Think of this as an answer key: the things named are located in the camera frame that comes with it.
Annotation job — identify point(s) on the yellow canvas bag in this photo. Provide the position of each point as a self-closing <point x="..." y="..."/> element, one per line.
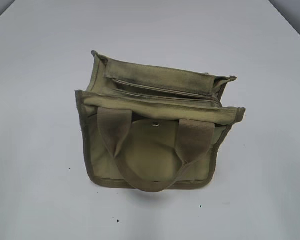
<point x="152" y="128"/>

